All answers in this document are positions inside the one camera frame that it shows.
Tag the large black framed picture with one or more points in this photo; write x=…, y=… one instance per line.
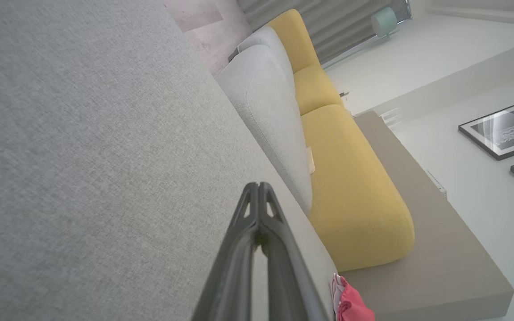
x=507, y=129

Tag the long yellow sofa back cushion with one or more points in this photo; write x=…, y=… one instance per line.
x=355, y=191

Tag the grey couch cushion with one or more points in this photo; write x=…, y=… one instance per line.
x=83, y=156

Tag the grey pleated curtain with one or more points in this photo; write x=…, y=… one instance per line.
x=328, y=22

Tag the mint green floor lamp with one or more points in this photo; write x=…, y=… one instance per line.
x=384, y=22

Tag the beige wooden panel behind sofa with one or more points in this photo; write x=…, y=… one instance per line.
x=440, y=267

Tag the small yellow sofa back cushion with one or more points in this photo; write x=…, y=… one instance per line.
x=295, y=40
x=317, y=89

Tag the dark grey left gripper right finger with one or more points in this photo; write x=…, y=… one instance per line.
x=288, y=276

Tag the white flat device on panel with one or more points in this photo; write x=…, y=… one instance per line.
x=437, y=184

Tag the long grey sofa seat cushion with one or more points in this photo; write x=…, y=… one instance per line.
x=261, y=111

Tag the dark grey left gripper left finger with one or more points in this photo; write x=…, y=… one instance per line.
x=230, y=276

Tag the red shorts with white band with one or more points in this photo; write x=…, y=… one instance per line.
x=355, y=305

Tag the short grey sofa seat cushion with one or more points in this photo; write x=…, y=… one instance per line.
x=266, y=38

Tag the white slatted object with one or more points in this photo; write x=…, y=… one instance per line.
x=391, y=117

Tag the pale label on yellow cushion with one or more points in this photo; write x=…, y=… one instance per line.
x=311, y=159

